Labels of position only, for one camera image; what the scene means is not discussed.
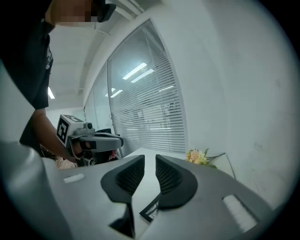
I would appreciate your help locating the person's left forearm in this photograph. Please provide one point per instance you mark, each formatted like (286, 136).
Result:
(49, 133)

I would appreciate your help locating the white window blinds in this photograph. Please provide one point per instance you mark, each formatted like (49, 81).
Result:
(150, 98)

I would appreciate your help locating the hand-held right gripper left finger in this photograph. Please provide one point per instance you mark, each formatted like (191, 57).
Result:
(89, 199)

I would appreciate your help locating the yellow flower bouquet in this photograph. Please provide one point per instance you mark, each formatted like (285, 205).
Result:
(198, 157)

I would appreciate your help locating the person's face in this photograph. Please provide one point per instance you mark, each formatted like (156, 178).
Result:
(70, 11)

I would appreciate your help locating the black head-mounted camera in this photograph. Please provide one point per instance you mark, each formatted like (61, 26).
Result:
(105, 10)

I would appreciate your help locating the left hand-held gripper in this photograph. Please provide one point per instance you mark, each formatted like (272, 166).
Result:
(63, 131)

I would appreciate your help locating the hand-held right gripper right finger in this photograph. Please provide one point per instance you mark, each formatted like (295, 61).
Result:
(199, 211)

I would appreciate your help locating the person's black shirt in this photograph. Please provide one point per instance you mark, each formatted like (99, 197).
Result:
(25, 58)

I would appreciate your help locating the person's left hand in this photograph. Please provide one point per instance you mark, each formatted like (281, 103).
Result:
(75, 151)

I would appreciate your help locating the ceiling light panel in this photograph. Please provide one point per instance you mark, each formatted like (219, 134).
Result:
(51, 92)

